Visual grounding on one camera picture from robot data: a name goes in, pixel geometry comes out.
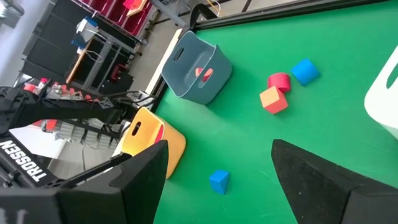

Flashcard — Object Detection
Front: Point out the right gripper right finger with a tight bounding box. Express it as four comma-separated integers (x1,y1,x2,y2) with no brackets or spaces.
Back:
271,138,398,224

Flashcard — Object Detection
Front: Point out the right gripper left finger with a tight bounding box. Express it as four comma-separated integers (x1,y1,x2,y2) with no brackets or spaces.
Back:
58,139,170,224

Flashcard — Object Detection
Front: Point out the small blue wedge block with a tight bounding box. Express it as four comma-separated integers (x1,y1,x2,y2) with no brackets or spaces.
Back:
208,169,231,196

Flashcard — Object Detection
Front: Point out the red cube block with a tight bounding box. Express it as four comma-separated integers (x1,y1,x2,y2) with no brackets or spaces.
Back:
259,85,289,115

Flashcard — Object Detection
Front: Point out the red cylinder block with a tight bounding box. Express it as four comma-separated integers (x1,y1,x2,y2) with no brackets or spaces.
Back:
267,72,292,93

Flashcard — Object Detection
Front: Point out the blue cube block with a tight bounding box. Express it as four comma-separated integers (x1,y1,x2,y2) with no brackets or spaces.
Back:
290,57,321,86

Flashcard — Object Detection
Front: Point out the yellow plastic bin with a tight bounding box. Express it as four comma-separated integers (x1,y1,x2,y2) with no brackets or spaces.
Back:
120,106,187,180

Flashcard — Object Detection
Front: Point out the white plastic bin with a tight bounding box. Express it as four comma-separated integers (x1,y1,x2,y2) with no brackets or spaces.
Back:
363,45,398,141

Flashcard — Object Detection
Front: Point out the dark teal plastic bin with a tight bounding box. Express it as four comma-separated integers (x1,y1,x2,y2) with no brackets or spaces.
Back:
160,30,233,106

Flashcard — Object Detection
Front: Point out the black shelving unit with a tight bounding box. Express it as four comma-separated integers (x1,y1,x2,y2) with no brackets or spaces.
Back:
21,0,137,94

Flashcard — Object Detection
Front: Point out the white and blue box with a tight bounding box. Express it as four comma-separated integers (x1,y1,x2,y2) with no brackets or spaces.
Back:
75,16,100,44

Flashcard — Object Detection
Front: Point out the wooden board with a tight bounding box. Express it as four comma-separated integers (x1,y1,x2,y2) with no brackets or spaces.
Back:
125,0,149,17

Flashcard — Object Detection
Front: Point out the red storage bin rack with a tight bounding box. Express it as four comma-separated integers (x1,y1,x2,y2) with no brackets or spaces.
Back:
77,0,154,37

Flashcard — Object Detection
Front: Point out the black table edge rail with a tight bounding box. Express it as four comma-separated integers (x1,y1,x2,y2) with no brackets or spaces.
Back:
192,0,389,31

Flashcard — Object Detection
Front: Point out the black corner post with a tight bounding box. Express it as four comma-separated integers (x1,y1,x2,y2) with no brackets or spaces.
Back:
188,2,219,31

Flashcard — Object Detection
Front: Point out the yellow floor cable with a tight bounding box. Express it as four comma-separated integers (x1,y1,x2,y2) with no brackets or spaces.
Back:
206,0,223,17

